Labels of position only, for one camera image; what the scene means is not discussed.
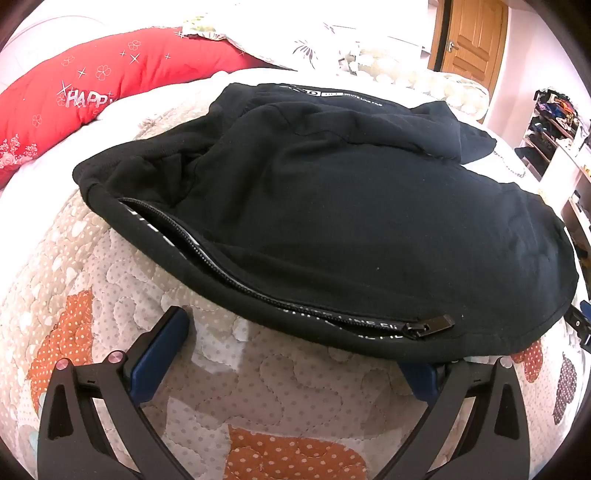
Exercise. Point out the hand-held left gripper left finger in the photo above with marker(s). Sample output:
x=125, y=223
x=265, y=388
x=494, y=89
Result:
x=154, y=369

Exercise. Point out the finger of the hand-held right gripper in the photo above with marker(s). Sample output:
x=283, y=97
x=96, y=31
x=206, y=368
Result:
x=579, y=321

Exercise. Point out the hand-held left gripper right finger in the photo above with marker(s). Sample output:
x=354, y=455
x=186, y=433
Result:
x=422, y=383

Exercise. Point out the black pants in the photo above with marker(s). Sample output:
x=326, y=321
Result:
x=323, y=207

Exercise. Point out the heart patterned quilt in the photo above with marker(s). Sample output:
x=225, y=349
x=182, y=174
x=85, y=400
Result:
x=231, y=369

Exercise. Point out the cluttered shelf rack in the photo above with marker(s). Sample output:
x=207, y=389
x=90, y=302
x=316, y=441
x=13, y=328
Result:
x=554, y=124

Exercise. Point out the red printed pillow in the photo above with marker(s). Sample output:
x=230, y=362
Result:
x=92, y=92

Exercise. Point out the wooden door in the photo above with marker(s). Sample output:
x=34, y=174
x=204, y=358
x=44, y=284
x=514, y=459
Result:
x=471, y=37

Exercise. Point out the white floral pillow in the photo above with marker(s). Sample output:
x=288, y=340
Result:
x=295, y=44

